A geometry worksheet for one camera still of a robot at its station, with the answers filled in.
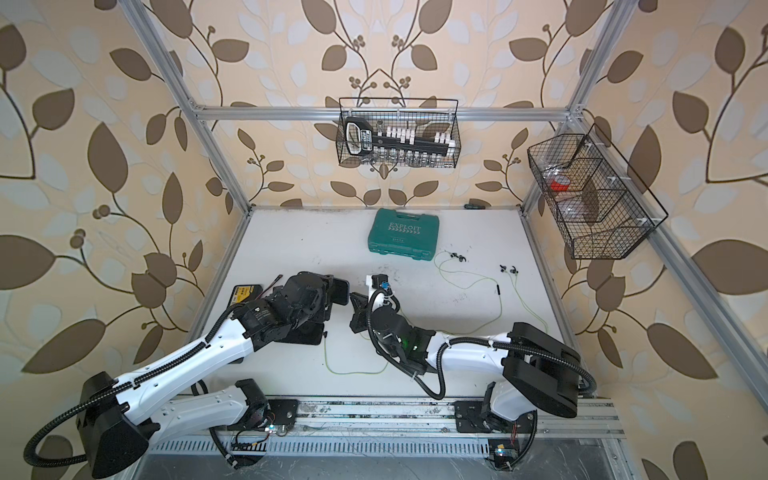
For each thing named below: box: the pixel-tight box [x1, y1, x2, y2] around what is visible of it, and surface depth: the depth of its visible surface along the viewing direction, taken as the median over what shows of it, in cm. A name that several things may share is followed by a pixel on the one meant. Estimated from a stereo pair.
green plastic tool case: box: [368, 208, 440, 261], surface depth 110 cm
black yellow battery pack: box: [227, 284, 263, 309], surface depth 96 cm
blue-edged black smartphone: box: [332, 277, 350, 306], surface depth 79 cm
